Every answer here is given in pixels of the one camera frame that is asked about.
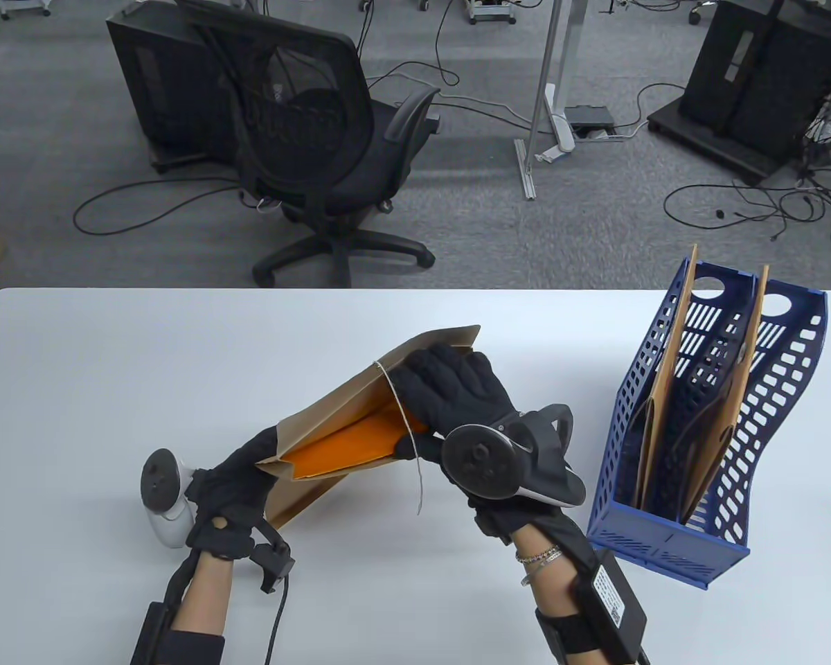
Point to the blue plastic file holder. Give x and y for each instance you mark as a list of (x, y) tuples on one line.
[(665, 548)]

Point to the white wheeled stand base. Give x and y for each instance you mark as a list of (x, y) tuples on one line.
[(492, 15)]

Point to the metal desk leg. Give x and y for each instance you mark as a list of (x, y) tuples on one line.
[(552, 62)]

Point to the flat black floor box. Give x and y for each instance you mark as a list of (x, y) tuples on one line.
[(591, 114)]

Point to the brown paper document pouch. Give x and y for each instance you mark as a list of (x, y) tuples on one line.
[(672, 374), (724, 415), (332, 409)]

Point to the orange cardstock sheet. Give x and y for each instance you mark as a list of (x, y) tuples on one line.
[(346, 447)]

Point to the tall black equipment cabinet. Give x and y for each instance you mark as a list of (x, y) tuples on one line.
[(755, 76)]

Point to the black computer cabinet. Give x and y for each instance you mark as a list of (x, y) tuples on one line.
[(145, 83)]

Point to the person's right forearm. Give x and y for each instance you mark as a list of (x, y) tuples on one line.
[(550, 596)]

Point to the white power strip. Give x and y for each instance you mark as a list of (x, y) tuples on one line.
[(565, 135)]

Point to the black mesh office chair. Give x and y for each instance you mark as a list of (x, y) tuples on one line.
[(360, 173)]

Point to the black wheeled platform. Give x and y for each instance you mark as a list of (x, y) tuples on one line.
[(706, 142)]

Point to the person's left forearm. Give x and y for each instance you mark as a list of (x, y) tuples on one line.
[(204, 596)]

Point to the white cart base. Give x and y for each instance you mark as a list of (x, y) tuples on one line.
[(24, 8)]

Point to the person's right hand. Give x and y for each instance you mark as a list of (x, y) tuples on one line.
[(457, 388)]

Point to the person's left hand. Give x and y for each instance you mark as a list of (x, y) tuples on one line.
[(232, 499)]

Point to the black labelled wrist box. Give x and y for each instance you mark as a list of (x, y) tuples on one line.
[(609, 596)]

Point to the grey white tracking controller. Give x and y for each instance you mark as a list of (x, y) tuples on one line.
[(492, 464), (163, 499)]

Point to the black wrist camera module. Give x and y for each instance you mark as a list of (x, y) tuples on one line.
[(273, 564)]

